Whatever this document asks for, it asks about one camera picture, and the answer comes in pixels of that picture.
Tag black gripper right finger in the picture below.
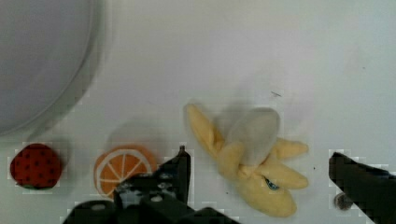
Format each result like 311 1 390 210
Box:
329 152 396 224

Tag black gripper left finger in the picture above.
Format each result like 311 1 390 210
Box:
113 146 191 209

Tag plush peeled banana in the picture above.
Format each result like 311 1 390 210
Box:
186 104 308 217

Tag lavender round plate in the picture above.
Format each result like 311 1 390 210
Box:
0 0 96 134

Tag plush orange slice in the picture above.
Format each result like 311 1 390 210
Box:
93 145 158 199

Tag plush red strawberry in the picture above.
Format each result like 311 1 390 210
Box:
9 143 63 190

